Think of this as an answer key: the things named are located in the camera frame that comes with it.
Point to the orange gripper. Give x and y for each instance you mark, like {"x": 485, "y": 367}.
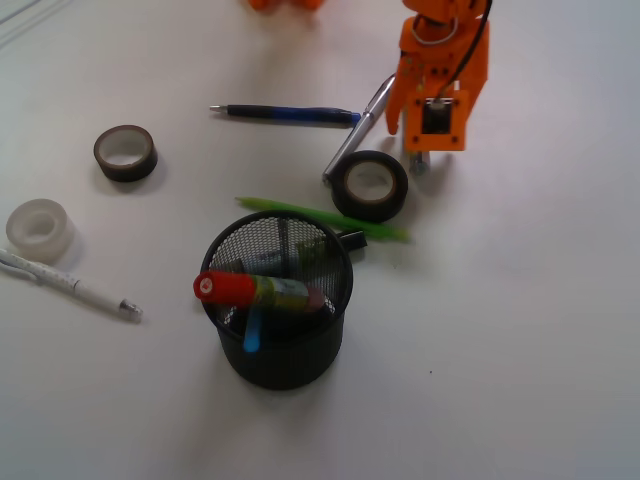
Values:
{"x": 444, "y": 47}

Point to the blue cap marker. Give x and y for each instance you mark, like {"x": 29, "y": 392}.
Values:
{"x": 419, "y": 162}

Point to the black cap green marker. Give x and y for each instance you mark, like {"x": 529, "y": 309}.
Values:
{"x": 323, "y": 246}

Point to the red cap marker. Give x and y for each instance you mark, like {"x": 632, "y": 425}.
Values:
{"x": 243, "y": 290}

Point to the silver metal pen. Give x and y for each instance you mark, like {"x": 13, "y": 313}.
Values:
{"x": 373, "y": 111}

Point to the blue black ballpoint pen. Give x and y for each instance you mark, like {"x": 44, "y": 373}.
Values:
{"x": 312, "y": 115}

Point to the black mesh pen holder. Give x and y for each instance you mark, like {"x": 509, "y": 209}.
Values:
{"x": 297, "y": 348}

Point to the light blue pen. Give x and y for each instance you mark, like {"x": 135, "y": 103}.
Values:
{"x": 252, "y": 339}

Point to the white dotted pen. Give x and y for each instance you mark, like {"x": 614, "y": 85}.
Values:
{"x": 96, "y": 297}

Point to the black electrical tape roll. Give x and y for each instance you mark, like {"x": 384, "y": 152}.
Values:
{"x": 369, "y": 185}

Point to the green mechanical pencil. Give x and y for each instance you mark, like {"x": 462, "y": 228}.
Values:
{"x": 377, "y": 231}

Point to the brown tape roll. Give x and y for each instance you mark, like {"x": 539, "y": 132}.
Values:
{"x": 125, "y": 153}

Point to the clear tape roll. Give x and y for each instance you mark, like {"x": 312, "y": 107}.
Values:
{"x": 41, "y": 230}

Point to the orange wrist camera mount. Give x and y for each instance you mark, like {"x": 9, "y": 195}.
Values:
{"x": 436, "y": 126}

